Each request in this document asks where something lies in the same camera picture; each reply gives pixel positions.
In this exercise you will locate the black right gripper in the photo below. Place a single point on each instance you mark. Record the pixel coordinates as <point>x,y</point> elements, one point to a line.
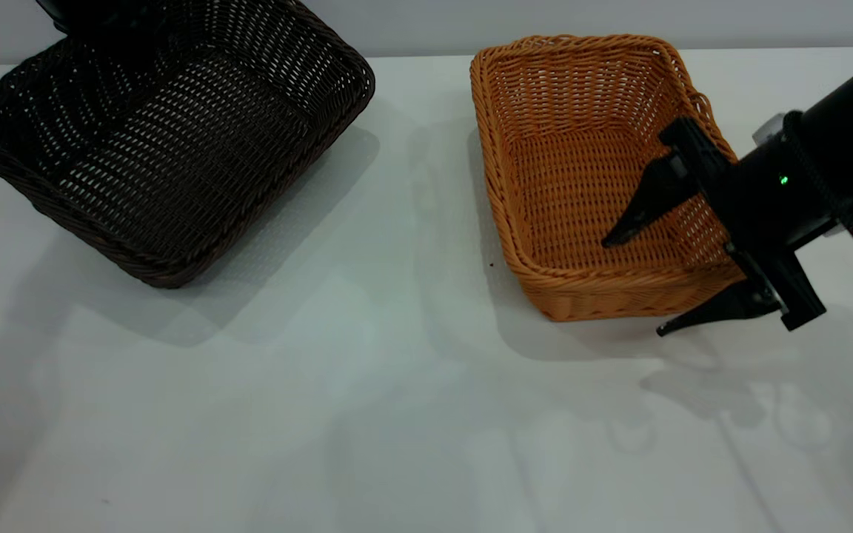
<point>767,192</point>

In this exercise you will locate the orange woven wicker basket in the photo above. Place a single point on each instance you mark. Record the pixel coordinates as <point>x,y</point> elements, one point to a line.
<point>567,185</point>

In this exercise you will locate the black woven wicker basket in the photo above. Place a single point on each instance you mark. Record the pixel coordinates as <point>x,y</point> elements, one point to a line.
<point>175,185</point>

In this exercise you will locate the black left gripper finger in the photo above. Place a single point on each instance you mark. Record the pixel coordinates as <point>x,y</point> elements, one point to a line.
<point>55,13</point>

